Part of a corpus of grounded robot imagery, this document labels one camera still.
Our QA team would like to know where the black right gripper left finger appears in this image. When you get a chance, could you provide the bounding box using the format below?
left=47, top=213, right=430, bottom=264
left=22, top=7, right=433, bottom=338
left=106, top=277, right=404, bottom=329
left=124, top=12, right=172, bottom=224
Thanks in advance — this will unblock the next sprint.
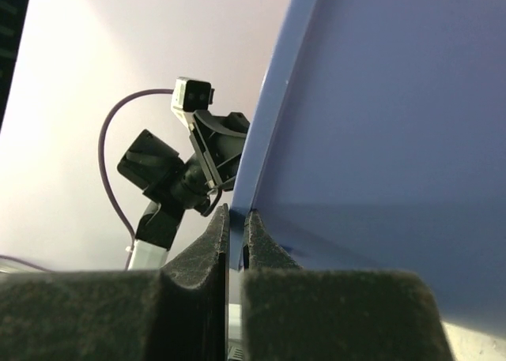
left=1, top=205, right=229, bottom=360

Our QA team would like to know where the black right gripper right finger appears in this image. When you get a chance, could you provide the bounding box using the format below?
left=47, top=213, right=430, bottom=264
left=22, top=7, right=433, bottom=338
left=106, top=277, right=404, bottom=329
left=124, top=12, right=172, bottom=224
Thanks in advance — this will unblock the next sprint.
left=241, top=211, right=453, bottom=360

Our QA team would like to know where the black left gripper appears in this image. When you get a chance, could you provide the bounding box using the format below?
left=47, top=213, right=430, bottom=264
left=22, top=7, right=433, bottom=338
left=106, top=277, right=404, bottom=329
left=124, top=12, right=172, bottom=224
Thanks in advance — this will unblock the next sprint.
left=190, top=110, right=250, bottom=191

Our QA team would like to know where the blue plastic bucket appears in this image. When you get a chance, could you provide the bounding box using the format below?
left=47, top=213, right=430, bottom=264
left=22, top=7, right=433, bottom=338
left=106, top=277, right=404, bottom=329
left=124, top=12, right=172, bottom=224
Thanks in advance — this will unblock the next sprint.
left=230, top=0, right=505, bottom=337

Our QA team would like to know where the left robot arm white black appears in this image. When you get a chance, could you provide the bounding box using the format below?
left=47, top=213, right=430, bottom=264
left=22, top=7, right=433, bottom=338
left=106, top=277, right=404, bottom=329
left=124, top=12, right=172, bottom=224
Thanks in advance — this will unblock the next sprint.
left=117, top=111, right=249, bottom=270

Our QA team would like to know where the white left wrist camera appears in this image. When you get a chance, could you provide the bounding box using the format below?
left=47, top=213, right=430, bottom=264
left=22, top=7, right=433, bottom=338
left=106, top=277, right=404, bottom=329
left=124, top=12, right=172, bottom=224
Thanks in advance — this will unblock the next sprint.
left=171, top=77, right=214, bottom=129

